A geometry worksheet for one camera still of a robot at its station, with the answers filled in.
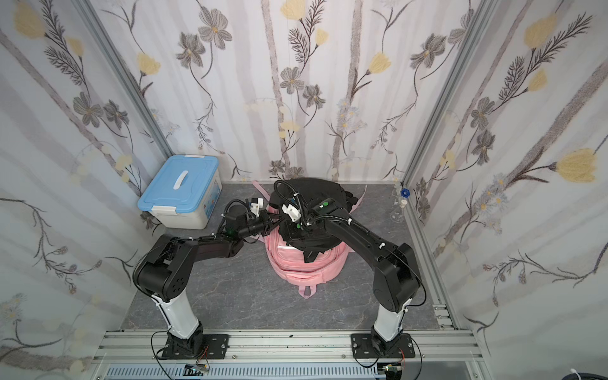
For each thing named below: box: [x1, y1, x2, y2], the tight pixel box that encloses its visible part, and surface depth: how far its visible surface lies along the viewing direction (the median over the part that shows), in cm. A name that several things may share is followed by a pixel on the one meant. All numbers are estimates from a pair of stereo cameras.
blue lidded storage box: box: [137, 154, 223, 231], surface depth 98 cm
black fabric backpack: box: [269, 177, 358, 263], surface depth 76 cm
